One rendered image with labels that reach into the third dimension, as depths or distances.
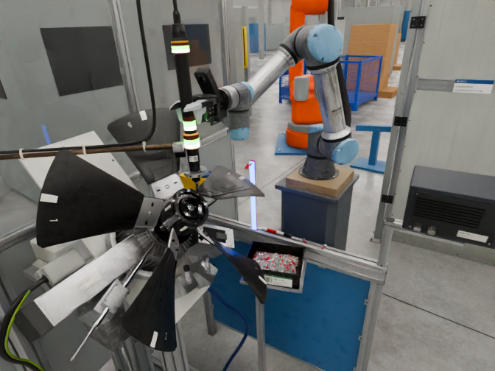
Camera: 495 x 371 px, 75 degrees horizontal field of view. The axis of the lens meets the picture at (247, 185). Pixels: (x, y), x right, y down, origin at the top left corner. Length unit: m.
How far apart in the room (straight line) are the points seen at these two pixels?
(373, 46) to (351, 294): 7.66
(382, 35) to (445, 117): 6.23
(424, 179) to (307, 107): 3.67
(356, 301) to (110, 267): 0.97
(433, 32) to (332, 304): 1.76
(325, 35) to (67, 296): 1.06
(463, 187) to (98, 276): 1.02
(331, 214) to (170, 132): 0.80
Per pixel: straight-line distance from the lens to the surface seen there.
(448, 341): 2.36
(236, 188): 1.12
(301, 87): 4.55
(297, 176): 1.51
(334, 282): 1.44
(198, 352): 2.11
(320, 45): 1.18
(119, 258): 0.97
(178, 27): 0.89
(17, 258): 1.56
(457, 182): 1.12
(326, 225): 1.51
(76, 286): 0.92
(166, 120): 1.07
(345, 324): 1.59
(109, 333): 1.35
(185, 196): 0.92
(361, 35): 8.82
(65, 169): 0.85
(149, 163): 1.02
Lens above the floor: 1.67
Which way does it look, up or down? 26 degrees down
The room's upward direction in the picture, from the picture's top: 3 degrees counter-clockwise
